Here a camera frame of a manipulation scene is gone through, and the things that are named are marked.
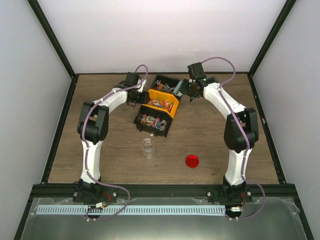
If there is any light blue slotted cable duct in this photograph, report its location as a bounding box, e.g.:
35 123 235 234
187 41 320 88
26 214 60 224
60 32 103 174
36 204 226 216

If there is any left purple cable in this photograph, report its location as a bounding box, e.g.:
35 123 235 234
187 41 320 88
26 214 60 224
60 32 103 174
79 64 149 222

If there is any black candy bin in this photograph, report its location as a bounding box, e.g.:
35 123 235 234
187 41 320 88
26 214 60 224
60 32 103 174
133 105 173 138
150 74 180 98

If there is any clear plastic jar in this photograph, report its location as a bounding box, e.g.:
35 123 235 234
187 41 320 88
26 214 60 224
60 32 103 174
141 138 155 159

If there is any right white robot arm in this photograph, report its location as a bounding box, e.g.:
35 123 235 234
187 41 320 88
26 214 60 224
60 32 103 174
180 62 259 202

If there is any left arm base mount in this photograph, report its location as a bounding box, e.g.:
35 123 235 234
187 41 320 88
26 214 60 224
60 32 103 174
72 180 118 204

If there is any red jar lid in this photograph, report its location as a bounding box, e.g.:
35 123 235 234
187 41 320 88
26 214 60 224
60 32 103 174
185 155 200 169

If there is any orange candy bin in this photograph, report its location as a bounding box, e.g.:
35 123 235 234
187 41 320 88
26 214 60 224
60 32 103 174
144 89 180 118

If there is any light blue slotted scoop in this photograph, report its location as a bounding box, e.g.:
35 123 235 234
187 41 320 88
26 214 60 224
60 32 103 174
172 80 183 98

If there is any black aluminium frame rail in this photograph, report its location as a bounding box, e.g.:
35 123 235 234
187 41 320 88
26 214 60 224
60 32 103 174
30 183 297 202

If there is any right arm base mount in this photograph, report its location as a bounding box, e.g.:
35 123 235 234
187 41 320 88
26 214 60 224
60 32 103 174
206 176 252 205

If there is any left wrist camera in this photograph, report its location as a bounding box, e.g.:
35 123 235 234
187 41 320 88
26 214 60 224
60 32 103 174
137 79 147 93

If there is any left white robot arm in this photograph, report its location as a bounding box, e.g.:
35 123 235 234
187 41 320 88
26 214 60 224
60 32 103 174
77 72 149 184

